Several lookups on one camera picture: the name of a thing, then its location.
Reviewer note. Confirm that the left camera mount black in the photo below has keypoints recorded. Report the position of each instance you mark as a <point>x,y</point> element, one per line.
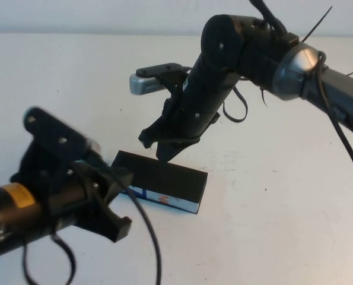
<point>51,130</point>

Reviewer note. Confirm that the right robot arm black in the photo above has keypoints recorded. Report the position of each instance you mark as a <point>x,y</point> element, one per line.
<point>206,89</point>

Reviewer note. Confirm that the camera mount black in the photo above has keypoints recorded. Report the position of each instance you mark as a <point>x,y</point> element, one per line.
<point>51,130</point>
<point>173,83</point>

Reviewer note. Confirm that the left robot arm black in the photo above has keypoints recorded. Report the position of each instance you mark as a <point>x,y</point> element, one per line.
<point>13,213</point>

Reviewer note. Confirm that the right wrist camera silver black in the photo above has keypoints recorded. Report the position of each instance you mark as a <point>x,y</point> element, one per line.
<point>143,86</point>

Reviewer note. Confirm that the right camera mount black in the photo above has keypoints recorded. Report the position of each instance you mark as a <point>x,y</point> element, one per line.
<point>173,83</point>

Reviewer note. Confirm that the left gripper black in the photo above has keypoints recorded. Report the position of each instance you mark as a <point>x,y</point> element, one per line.
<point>75,196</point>

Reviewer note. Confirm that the long thin black zip tie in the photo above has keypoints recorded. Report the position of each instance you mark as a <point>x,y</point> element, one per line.
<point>317,25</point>

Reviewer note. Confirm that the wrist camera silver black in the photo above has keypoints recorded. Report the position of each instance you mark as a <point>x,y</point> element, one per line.
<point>143,86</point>
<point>93,147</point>

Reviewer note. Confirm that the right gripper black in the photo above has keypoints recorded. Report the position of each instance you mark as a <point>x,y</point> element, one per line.
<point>173,124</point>

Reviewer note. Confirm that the short hanging black zip tie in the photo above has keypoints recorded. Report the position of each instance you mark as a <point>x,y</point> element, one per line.
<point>263,96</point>

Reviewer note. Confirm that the black glasses case box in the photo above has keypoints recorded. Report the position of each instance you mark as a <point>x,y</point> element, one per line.
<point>179,181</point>

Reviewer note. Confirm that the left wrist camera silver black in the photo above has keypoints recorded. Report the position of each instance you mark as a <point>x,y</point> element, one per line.
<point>93,147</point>

